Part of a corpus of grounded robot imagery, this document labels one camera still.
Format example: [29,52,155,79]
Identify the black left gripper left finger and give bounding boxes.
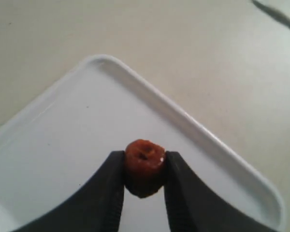
[18,151,124,232]

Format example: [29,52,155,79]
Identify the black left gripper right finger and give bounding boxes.
[164,151,273,232]

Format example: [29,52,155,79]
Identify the white rectangular plastic tray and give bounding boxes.
[0,55,286,232]

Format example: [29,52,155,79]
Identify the thin metal skewer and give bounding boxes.
[251,0,290,30]

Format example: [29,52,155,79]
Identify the brown meatball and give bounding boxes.
[124,139,167,199]

